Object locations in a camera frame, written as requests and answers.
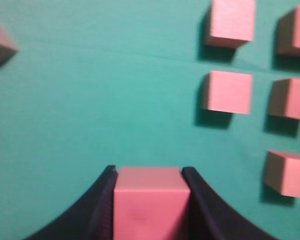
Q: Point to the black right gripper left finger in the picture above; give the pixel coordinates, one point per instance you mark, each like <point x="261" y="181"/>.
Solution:
<point x="90" y="217"/>

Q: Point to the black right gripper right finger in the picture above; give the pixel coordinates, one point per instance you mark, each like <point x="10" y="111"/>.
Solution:
<point x="212" y="218"/>

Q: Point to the pink cube placed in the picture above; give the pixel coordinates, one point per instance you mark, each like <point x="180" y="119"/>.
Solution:
<point x="150" y="203"/>
<point x="0" y="42"/>

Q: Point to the pink cube near right column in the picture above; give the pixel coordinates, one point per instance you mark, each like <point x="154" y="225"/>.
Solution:
<point x="282" y="173"/>

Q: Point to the pink cube column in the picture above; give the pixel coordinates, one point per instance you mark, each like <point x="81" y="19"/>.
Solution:
<point x="231" y="23"/>
<point x="282" y="173"/>
<point x="284" y="100"/>
<point x="229" y="92"/>

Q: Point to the pink cube middle left column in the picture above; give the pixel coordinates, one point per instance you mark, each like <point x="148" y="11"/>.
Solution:
<point x="229" y="92"/>

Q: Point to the pink cube middle right column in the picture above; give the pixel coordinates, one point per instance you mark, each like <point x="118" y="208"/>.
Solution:
<point x="284" y="100"/>

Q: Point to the pink cube far column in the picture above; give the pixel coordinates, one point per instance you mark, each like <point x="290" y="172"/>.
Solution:
<point x="231" y="23"/>

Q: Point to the pink cube at right edge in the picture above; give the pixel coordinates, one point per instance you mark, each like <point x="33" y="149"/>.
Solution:
<point x="288" y="34"/>

